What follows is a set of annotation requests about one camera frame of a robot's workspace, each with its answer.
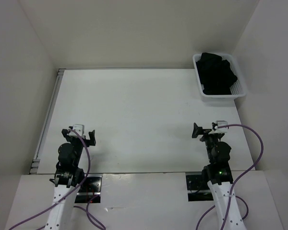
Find black shorts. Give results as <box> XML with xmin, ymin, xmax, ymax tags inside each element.
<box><xmin>196</xmin><ymin>53</ymin><xmax>238</xmax><ymax>95</ymax></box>

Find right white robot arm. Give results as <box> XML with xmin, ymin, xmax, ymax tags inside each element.
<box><xmin>192</xmin><ymin>121</ymin><xmax>246</xmax><ymax>230</ymax></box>

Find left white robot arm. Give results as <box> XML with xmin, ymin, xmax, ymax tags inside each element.
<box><xmin>45</xmin><ymin>124</ymin><xmax>96</xmax><ymax>230</ymax></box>

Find white plastic basket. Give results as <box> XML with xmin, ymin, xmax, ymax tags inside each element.
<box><xmin>192</xmin><ymin>53</ymin><xmax>247</xmax><ymax>102</ymax></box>

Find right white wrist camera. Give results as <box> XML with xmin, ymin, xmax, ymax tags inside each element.
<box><xmin>212</xmin><ymin>120</ymin><xmax>228</xmax><ymax>134</ymax></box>

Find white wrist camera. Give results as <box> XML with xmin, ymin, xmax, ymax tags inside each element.
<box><xmin>212</xmin><ymin>120</ymin><xmax>228</xmax><ymax>134</ymax></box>
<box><xmin>68</xmin><ymin>124</ymin><xmax>84</xmax><ymax>138</ymax></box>

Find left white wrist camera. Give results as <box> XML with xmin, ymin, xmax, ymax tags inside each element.
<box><xmin>68</xmin><ymin>124</ymin><xmax>84</xmax><ymax>138</ymax></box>

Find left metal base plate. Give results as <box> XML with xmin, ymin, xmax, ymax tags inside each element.
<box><xmin>75</xmin><ymin>174</ymin><xmax>102</xmax><ymax>204</ymax></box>

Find metal base plate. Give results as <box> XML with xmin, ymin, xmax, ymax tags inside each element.
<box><xmin>75</xmin><ymin>174</ymin><xmax>102</xmax><ymax>204</ymax></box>
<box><xmin>185</xmin><ymin>173</ymin><xmax>213</xmax><ymax>202</ymax></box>

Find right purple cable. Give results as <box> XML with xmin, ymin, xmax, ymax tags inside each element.
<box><xmin>196</xmin><ymin>124</ymin><xmax>264</xmax><ymax>230</ymax></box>

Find purple cable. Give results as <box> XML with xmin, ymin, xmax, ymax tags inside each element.
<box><xmin>196</xmin><ymin>124</ymin><xmax>264</xmax><ymax>230</ymax></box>
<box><xmin>8</xmin><ymin>129</ymin><xmax>106</xmax><ymax>230</ymax></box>

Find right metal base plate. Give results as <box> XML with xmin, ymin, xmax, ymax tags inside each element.
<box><xmin>185</xmin><ymin>173</ymin><xmax>213</xmax><ymax>202</ymax></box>

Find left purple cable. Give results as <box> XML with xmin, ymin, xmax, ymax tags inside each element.
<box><xmin>8</xmin><ymin>129</ymin><xmax>106</xmax><ymax>230</ymax></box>

